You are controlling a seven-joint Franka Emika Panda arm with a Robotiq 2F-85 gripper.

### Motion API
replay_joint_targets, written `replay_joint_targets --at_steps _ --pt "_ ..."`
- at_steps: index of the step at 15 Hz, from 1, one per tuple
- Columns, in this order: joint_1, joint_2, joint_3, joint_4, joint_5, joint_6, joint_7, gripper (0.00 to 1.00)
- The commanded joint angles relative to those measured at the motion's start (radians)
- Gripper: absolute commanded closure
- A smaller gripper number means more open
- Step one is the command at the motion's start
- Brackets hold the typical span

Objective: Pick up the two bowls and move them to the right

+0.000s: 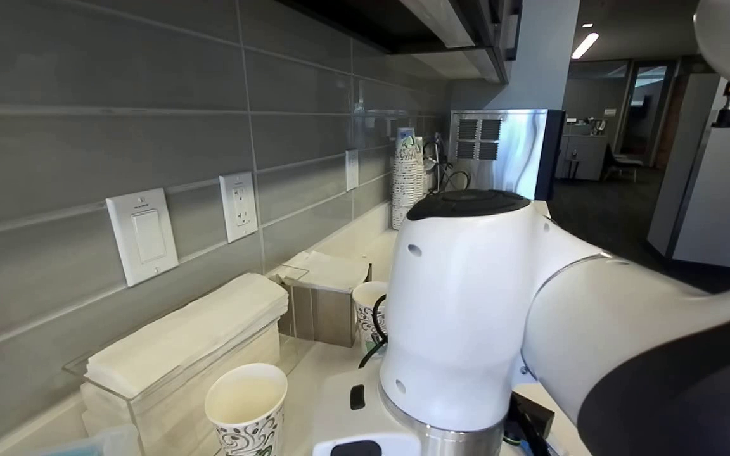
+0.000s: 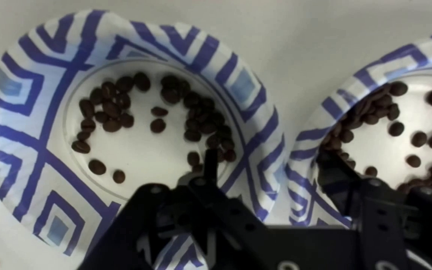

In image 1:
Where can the dark office chair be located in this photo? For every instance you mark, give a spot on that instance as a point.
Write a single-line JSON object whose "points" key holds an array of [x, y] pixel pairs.
{"points": [[622, 162]]}

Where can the stainless steel appliance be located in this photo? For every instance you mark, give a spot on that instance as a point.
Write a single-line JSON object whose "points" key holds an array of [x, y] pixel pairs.
{"points": [[501, 154]]}

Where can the dark upper cabinet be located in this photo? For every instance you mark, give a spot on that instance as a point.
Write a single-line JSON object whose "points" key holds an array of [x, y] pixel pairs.
{"points": [[433, 26]]}

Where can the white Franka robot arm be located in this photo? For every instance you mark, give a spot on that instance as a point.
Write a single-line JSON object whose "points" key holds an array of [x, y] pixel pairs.
{"points": [[468, 295]]}

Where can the ceiling light fixture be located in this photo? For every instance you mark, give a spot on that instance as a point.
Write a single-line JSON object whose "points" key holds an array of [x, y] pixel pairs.
{"points": [[588, 43]]}

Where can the white light switch plate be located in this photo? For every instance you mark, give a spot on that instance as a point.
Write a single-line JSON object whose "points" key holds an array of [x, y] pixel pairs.
{"points": [[140, 237]]}

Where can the large white cabinet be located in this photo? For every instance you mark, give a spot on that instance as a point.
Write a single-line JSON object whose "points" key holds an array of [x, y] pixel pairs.
{"points": [[722, 204]]}

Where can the tall stack of paper cups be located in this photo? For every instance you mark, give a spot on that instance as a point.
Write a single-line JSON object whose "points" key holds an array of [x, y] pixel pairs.
{"points": [[408, 179]]}

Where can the white napkin stack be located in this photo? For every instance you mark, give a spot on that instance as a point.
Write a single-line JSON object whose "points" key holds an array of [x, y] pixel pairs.
{"points": [[190, 331]]}

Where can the white power outlet plate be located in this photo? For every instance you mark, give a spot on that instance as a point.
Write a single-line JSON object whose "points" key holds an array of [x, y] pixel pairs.
{"points": [[238, 205]]}

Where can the small white outlet plate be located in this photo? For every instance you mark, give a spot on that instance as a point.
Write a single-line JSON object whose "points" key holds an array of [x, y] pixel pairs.
{"points": [[352, 170]]}

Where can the near white paper cup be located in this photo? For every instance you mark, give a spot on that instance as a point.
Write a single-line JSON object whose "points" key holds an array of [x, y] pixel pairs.
{"points": [[247, 414]]}

